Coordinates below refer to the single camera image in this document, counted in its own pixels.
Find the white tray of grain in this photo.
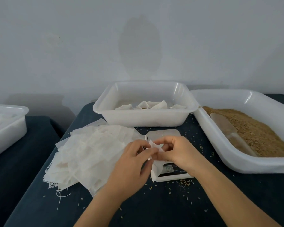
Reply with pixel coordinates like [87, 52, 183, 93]
[190, 89, 284, 174]

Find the pile of white bags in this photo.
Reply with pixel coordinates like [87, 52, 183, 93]
[43, 118, 148, 198]

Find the person's right forearm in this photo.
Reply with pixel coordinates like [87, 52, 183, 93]
[194, 160, 281, 227]

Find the white plastic tub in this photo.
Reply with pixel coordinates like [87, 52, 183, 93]
[93, 81, 200, 127]

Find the person's right hand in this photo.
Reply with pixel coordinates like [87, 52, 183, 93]
[151, 136, 210, 176]

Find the person's left hand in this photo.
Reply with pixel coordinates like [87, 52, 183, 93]
[105, 139, 160, 202]

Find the brown grain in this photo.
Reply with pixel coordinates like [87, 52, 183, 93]
[203, 106, 284, 158]

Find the dark blue tablecloth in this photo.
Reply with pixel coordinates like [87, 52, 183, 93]
[4, 94, 284, 227]
[0, 116, 62, 227]

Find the white digital kitchen scale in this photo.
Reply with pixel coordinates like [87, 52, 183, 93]
[146, 129, 194, 183]

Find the clear plastic scoop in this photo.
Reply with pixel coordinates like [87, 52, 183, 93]
[210, 112, 259, 157]

